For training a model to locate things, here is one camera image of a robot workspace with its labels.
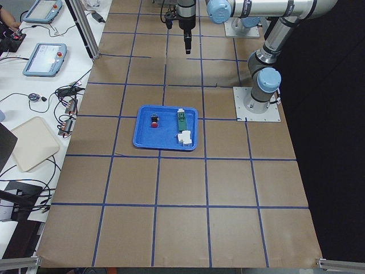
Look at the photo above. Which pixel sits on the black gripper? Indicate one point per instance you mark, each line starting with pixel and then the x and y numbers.
pixel 186 23

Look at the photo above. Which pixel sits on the red push button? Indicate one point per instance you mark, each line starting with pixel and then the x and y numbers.
pixel 154 121

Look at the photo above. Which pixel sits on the person forearm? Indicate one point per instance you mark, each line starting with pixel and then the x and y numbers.
pixel 8 19

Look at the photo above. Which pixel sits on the green terminal block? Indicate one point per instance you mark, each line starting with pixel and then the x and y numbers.
pixel 181 120

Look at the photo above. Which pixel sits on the black power adapter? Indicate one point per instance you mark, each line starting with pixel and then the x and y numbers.
pixel 97 17

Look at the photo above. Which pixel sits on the blue plastic tray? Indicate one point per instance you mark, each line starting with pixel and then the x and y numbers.
pixel 165 136

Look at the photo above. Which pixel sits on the white relay module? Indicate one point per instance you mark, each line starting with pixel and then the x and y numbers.
pixel 184 138

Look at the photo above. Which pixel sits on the near blue teach pendant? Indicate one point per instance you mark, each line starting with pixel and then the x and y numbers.
pixel 46 59

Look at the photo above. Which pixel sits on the blue teach pendant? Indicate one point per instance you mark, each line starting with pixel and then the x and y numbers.
pixel 46 59
pixel 43 11

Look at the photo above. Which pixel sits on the far blue teach pendant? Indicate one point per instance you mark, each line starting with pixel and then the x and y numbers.
pixel 43 11

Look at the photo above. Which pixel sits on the round silver puck device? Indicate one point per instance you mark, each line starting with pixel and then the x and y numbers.
pixel 33 97

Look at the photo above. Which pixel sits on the beige plastic tray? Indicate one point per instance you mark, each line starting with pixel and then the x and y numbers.
pixel 36 142

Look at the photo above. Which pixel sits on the black laptop corner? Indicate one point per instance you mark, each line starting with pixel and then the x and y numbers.
pixel 7 144

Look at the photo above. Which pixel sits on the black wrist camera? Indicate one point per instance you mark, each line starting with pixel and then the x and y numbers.
pixel 169 17

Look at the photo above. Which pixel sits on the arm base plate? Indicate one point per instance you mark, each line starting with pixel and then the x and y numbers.
pixel 250 110
pixel 253 33

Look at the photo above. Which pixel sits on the aluminium frame post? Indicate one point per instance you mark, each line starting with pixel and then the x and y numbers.
pixel 76 10

